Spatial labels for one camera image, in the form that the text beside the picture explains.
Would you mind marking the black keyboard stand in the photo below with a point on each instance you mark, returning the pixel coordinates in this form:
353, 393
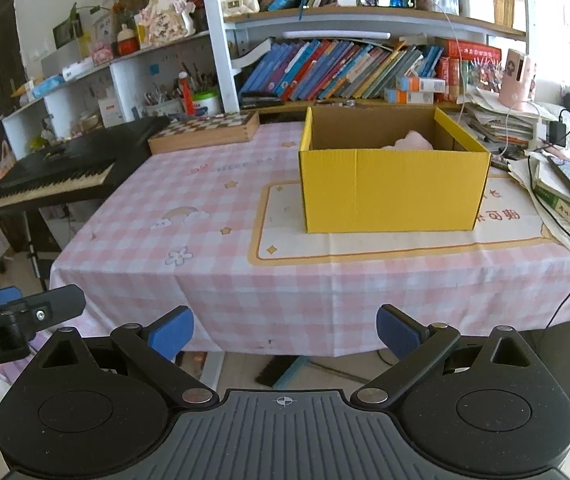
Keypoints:
35, 250

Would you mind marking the black power adapter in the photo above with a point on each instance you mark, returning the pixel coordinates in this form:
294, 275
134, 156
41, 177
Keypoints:
558, 132

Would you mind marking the stack of papers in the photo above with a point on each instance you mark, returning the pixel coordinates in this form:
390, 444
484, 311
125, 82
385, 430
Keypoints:
495, 130

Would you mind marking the white box red label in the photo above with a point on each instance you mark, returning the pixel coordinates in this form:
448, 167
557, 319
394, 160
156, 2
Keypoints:
111, 112

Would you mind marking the black electronic keyboard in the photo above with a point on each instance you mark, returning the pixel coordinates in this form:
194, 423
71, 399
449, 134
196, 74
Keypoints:
65, 170

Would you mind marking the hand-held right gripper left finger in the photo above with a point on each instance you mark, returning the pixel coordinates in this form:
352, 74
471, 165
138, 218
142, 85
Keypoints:
172, 335

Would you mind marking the pink tabletop device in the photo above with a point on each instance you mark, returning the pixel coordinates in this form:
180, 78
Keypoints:
517, 80

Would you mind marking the pink plush toy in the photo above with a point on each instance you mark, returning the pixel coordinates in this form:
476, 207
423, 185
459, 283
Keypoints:
412, 141

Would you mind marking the orange white small box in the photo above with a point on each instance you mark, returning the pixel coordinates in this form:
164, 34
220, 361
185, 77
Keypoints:
407, 97
422, 84

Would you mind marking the pen holder with pens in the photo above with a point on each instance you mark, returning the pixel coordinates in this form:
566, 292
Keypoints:
162, 107

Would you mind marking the white shelf lamp bar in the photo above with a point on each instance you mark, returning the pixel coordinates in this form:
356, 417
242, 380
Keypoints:
335, 35

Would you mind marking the red white doll jar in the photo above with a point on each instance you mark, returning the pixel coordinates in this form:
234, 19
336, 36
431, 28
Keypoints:
128, 42

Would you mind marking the yellow cardboard box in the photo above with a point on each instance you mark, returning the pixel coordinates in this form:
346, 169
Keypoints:
390, 190

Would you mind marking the white jar green lid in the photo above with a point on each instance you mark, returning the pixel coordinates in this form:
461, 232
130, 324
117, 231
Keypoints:
207, 105

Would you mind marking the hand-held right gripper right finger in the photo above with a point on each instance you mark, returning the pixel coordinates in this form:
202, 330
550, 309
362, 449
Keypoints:
396, 332

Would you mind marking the red tassel ornament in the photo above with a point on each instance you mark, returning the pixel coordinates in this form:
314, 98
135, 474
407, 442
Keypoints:
187, 95

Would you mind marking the wooden chessboard box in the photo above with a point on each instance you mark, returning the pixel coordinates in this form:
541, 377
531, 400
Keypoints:
200, 135

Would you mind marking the black stapler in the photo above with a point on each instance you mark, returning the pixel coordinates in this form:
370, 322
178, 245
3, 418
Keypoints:
262, 100

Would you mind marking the black picture frame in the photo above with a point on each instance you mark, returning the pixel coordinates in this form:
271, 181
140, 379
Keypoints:
67, 32

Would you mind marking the white bookshelf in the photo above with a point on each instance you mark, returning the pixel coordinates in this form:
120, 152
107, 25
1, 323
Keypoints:
217, 45

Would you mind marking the red book box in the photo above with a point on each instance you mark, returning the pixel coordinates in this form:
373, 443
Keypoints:
472, 52

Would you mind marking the floral ceramic ornament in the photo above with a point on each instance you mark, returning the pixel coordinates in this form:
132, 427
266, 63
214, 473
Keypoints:
167, 20

